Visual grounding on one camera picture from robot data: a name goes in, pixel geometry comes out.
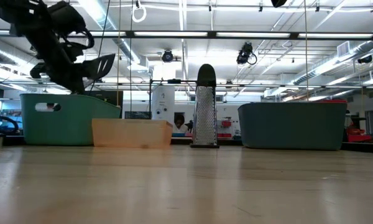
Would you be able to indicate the black overhead camera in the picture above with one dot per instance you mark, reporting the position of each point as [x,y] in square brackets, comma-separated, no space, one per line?
[245,53]

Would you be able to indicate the black slotted turner spatula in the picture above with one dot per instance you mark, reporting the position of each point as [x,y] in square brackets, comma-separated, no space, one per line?
[101,67]

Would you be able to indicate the black ceiling device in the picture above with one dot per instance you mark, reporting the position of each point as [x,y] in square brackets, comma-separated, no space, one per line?
[365,59]

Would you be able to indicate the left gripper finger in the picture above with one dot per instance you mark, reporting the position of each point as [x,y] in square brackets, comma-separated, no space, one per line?
[66,77]
[76,63]

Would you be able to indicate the metal box grater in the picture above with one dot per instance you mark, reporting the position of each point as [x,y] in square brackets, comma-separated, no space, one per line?
[205,118]

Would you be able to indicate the black aluminium table frame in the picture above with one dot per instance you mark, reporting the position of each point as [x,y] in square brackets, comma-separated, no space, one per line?
[363,147]

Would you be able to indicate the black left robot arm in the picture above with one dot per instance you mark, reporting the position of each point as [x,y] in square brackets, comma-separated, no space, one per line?
[15,9]

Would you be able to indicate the black monitor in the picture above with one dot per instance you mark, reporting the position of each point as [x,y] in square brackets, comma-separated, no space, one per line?
[137,115]

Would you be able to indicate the black ceiling spotlight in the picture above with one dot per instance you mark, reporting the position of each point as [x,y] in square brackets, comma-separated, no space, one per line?
[167,56]

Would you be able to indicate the black overhead frame beam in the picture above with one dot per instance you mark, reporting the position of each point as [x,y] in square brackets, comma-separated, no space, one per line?
[212,35]

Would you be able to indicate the blue plastic bin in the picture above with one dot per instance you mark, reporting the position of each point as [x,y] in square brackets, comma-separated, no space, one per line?
[292,127]

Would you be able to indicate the red storage bins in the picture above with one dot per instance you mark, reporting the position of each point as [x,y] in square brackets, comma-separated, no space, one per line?
[359,137]

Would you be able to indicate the person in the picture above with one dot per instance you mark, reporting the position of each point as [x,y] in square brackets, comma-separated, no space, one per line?
[180,123]

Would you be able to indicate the green plastic bin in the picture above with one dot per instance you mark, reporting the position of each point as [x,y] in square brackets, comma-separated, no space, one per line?
[65,124]

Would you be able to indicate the orange translucent tray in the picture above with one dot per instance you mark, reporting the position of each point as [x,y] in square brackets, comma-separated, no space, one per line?
[130,133]

